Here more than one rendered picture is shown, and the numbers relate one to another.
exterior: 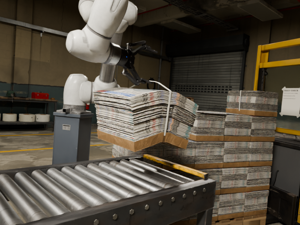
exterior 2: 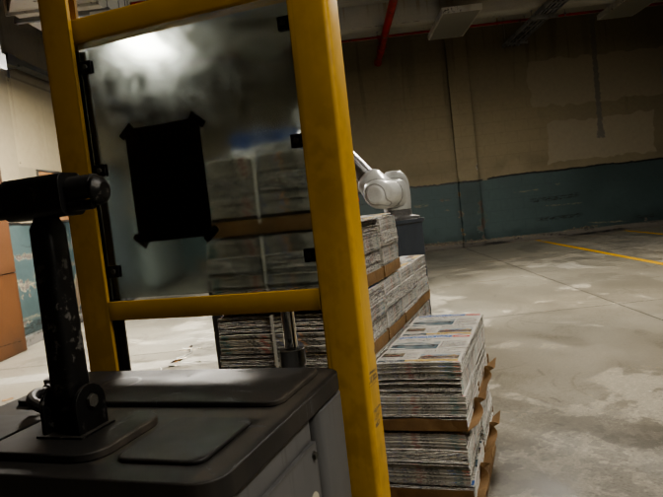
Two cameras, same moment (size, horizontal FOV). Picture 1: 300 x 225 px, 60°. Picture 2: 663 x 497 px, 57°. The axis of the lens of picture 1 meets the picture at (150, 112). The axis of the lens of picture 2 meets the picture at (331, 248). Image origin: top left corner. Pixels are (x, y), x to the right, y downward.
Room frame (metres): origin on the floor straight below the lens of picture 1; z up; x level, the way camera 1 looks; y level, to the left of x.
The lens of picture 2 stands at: (3.94, -2.24, 1.13)
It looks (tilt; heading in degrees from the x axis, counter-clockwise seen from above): 4 degrees down; 134
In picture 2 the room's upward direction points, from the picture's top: 6 degrees counter-clockwise
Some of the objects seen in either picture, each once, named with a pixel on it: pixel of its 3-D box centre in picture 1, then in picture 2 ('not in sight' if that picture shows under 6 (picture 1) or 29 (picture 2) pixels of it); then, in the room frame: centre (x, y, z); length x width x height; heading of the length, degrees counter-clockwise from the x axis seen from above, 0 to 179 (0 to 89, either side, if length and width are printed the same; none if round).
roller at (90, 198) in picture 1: (73, 188); not in sight; (0.98, 0.27, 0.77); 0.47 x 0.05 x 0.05; 42
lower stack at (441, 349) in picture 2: not in sight; (442, 412); (2.62, -0.36, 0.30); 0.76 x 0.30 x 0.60; 114
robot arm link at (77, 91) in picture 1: (77, 89); (395, 190); (1.83, 0.52, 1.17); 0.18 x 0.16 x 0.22; 107
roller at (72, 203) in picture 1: (57, 191); not in sight; (0.93, 0.32, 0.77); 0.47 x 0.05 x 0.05; 42
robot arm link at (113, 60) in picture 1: (110, 53); not in sight; (1.07, 0.18, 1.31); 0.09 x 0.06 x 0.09; 43
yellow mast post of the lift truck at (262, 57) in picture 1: (256, 122); (342, 272); (3.00, -1.24, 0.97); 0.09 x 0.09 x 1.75; 24
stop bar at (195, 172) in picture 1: (172, 164); not in sight; (1.33, -0.14, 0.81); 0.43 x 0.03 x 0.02; 42
